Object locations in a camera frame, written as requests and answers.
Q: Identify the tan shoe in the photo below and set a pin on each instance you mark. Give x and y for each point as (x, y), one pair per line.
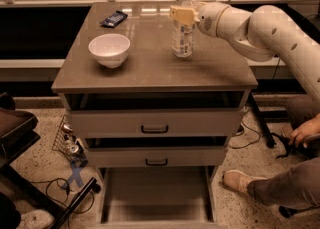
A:
(238, 181)

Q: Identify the person's leg brown trousers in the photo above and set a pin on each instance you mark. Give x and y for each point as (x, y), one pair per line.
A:
(298, 188)

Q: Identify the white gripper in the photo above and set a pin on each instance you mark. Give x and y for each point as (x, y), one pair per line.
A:
(209, 17)

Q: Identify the clear plastic bottle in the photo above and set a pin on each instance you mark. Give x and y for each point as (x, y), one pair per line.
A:
(182, 35)

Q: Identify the wire basket with cans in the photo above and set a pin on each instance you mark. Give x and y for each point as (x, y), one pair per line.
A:
(67, 144)

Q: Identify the dark chair left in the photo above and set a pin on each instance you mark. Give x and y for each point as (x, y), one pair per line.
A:
(16, 136)

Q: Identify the top drawer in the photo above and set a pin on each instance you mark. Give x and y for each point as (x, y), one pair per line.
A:
(137, 115)

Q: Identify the white shoe bottom left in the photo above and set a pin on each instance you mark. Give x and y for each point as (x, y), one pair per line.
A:
(37, 219)

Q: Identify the grey drawer cabinet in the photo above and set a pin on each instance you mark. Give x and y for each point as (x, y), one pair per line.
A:
(150, 66)

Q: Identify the blue snack packet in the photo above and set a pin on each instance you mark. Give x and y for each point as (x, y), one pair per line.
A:
(114, 20)

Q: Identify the middle drawer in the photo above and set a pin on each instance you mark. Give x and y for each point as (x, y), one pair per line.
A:
(152, 151)

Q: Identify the open bottom drawer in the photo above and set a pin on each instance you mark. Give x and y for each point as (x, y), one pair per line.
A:
(156, 198)

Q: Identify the white bowl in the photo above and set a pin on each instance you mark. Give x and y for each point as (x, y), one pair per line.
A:
(110, 50)

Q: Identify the black tripod leg left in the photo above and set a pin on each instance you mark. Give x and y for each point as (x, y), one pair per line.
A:
(90, 189)

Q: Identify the person's hand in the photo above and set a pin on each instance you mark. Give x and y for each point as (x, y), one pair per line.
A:
(306, 129)

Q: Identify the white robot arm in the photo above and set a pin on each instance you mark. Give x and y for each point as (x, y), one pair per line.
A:
(259, 35)

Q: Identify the black stand leg right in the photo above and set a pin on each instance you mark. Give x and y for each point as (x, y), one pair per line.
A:
(270, 143)

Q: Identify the blue tape cross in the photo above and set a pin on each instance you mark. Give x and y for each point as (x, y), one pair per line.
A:
(76, 168)

